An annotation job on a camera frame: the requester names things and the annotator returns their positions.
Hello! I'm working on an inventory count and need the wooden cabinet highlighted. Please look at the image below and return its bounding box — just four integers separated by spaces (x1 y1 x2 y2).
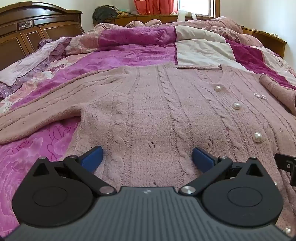
92 14 220 27

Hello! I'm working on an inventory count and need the pink knitted cardigan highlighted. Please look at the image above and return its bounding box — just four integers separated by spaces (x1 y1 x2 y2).
0 62 296 238

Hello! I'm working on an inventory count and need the orange red curtain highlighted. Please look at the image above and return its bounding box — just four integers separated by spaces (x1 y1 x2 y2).
134 0 174 16

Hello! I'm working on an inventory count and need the wooden headboard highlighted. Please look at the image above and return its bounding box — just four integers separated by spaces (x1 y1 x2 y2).
0 2 85 71

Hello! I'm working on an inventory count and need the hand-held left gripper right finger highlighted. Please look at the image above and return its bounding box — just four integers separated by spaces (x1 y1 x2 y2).
179 147 264 197

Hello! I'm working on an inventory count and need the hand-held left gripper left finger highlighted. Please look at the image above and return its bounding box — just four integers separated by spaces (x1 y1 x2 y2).
32 146 117 197

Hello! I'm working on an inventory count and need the dark bag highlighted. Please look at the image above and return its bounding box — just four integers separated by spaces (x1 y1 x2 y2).
92 6 120 23

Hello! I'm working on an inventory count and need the lilac floral cloth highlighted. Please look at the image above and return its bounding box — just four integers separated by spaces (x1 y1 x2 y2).
0 37 73 100

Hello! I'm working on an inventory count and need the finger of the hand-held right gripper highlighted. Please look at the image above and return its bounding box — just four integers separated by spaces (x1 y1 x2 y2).
274 152 296 173

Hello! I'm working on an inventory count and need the window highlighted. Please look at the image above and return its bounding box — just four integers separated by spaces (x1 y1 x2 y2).
174 0 221 18

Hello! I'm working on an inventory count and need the mauve quilt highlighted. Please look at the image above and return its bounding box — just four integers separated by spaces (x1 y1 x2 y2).
94 16 264 48

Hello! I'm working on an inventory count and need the white plush toy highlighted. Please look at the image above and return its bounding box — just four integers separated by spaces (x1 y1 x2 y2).
177 10 197 21

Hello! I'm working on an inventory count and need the purple patchwork blanket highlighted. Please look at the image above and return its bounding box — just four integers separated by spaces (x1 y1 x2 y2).
0 23 296 232

